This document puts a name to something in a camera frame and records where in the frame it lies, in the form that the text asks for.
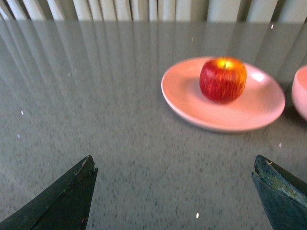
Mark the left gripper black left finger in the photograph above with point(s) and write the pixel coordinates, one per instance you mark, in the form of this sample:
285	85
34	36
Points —
64	205

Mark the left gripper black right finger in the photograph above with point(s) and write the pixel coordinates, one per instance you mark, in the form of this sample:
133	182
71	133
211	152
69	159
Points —
283	195

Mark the red yellow apple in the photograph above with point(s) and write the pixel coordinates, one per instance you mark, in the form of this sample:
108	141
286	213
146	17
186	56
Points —
222	80

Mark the pink plate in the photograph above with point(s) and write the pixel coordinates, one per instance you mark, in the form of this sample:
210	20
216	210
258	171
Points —
261	103

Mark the pink bowl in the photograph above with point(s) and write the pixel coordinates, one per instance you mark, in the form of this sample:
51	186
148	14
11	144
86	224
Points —
299	91

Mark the white pleated curtain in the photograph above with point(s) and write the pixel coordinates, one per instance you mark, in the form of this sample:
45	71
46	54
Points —
226	11

